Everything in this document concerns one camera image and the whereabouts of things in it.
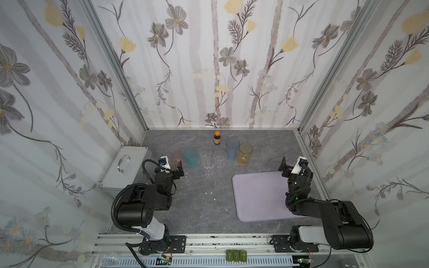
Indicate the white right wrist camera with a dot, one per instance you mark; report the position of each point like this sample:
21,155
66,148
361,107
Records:
300,166

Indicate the brown bottle orange cap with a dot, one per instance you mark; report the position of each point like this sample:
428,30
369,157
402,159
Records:
217,138

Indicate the lilac plastic tray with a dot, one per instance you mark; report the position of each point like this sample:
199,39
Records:
261,197

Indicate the clear faceted glass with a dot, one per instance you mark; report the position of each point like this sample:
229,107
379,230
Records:
220,158
207,159

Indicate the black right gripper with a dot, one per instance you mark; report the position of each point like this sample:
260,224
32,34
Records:
290,171

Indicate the silver metal case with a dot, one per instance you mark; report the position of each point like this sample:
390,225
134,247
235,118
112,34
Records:
126,169

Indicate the aluminium rail frame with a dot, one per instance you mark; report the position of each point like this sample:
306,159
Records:
245,250

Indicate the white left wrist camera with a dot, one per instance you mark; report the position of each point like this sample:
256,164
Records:
163,161

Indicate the yellow plastic cup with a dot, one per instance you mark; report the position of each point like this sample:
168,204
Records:
245,152

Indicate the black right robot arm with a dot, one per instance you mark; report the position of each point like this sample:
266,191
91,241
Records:
343,227

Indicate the teal plastic cup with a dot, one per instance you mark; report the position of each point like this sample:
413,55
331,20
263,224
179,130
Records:
191,157

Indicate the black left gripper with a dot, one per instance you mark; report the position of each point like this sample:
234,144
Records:
175,172

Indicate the green connector block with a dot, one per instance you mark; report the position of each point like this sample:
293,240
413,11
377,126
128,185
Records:
236,256

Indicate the pink plastic cup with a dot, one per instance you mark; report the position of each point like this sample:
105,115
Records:
177,157

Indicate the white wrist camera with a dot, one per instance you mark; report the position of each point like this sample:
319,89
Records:
163,161
300,166

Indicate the blue plastic cup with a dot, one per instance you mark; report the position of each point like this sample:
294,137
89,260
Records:
232,147

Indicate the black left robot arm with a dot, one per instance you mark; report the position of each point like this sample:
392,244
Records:
133,207

